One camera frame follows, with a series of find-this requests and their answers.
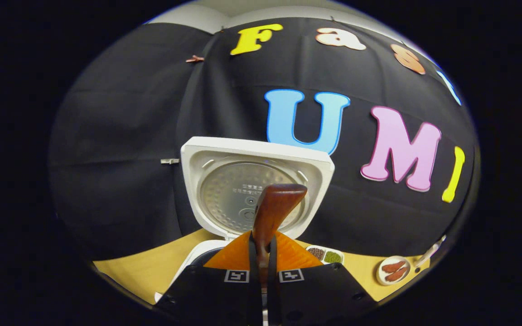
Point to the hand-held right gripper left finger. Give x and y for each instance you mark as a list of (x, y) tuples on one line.
[(211, 299)]

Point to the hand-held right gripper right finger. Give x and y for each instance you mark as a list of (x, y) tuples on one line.
[(315, 299)]

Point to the brown wooden spoon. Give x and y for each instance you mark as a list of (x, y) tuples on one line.
[(274, 208)]

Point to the white rice cooker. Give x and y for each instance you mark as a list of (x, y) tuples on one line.
[(224, 154)]

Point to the white divided dish of grains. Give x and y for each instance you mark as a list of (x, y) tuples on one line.
[(316, 253)]

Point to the white round plate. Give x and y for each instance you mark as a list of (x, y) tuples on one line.
[(383, 276)]

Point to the red meat slice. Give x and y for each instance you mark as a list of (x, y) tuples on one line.
[(398, 274), (393, 266)]

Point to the white clothes peg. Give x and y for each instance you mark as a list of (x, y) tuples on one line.
[(169, 161)]

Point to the black backdrop cloth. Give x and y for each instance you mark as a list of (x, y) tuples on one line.
[(129, 136)]

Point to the brown clothes peg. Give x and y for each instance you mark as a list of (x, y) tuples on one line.
[(195, 59)]

